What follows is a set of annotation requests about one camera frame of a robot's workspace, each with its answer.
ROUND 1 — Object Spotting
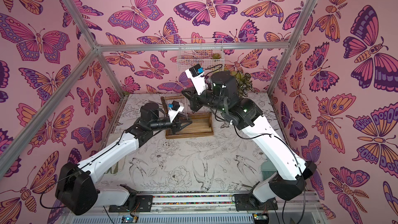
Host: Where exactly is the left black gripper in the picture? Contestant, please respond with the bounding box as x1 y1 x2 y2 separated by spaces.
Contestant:
150 114 192 136

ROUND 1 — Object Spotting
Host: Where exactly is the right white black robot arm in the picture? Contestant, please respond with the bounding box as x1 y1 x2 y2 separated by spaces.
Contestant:
182 67 317 203

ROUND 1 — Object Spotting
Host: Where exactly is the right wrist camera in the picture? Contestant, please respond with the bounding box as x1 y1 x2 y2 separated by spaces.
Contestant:
185 64 207 95

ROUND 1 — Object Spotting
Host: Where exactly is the glass vase with plants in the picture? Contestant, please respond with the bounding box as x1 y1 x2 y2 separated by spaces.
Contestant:
232 72 254 97

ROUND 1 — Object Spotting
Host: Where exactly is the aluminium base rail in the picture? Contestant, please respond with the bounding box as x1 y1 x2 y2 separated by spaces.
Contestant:
59 192 328 224

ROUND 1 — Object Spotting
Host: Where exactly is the green brush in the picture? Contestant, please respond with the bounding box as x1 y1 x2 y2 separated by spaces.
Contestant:
260 161 277 180

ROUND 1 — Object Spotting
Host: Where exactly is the wooden jewelry display stand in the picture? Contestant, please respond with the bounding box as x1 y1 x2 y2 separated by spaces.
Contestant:
161 95 214 140

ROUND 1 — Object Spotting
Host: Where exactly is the white wire wall basket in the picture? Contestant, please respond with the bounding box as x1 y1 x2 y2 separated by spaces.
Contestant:
175 37 225 72

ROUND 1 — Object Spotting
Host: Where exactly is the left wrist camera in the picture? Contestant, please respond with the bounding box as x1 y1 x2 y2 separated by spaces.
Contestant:
167 101 184 122

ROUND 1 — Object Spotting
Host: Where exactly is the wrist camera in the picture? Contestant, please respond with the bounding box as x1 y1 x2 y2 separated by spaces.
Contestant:
185 64 207 95
167 101 184 122

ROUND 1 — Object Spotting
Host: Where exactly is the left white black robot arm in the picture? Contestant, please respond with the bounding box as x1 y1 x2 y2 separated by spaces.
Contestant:
55 101 192 215

